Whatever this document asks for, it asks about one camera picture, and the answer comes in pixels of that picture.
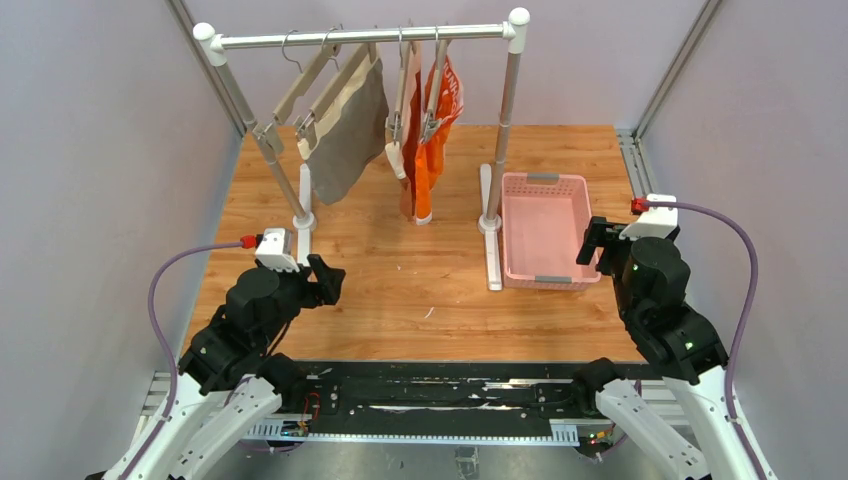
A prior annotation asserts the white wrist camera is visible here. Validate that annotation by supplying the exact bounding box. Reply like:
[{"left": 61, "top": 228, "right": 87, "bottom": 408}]
[
  {"left": 619, "top": 194, "right": 678, "bottom": 241},
  {"left": 255, "top": 227, "right": 300, "bottom": 272}
]

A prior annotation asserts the beige clip hanger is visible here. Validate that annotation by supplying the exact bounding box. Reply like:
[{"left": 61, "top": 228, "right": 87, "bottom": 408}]
[
  {"left": 251, "top": 45, "right": 340, "bottom": 157},
  {"left": 295, "top": 43, "right": 380, "bottom": 161},
  {"left": 420, "top": 26, "right": 450, "bottom": 144},
  {"left": 386, "top": 27, "right": 413, "bottom": 181}
]

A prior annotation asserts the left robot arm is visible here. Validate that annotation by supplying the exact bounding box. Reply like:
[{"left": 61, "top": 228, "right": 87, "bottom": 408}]
[{"left": 94, "top": 254, "right": 346, "bottom": 479}]

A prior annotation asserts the white clothes rack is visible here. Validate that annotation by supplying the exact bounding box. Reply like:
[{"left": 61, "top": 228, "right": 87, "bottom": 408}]
[{"left": 192, "top": 7, "right": 530, "bottom": 291}]

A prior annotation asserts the grey underwear white waistband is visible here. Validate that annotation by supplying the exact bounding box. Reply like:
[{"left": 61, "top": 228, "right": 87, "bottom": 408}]
[{"left": 298, "top": 59, "right": 388, "bottom": 205}]

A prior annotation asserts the empty beige clip hanger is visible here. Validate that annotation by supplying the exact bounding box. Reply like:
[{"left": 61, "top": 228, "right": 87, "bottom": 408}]
[{"left": 251, "top": 45, "right": 340, "bottom": 157}]

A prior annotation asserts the pink plastic basket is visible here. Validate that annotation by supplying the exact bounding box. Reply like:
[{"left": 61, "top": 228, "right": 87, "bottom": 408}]
[{"left": 501, "top": 172, "right": 601, "bottom": 291}]

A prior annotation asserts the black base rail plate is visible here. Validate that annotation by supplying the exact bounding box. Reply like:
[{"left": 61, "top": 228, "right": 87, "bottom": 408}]
[{"left": 248, "top": 361, "right": 612, "bottom": 446}]

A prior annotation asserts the brown underwear white waistband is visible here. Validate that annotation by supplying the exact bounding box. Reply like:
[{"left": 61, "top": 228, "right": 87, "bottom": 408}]
[{"left": 400, "top": 42, "right": 422, "bottom": 220}]

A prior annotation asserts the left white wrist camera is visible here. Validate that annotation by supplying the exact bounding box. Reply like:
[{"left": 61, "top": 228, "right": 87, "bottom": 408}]
[{"left": 255, "top": 227, "right": 300, "bottom": 272}]

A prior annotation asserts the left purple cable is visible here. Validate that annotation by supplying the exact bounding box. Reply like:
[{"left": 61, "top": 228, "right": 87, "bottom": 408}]
[{"left": 119, "top": 235, "right": 260, "bottom": 480}]

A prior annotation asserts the orange underwear white trim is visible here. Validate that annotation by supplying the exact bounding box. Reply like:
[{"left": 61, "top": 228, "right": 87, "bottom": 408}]
[{"left": 409, "top": 56, "right": 464, "bottom": 225}]

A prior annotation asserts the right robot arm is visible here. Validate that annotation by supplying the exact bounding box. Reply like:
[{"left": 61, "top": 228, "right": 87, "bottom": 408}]
[{"left": 572, "top": 217, "right": 775, "bottom": 479}]

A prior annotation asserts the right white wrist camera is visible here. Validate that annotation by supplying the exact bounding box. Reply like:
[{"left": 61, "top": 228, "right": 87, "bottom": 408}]
[{"left": 619, "top": 194, "right": 678, "bottom": 241}]

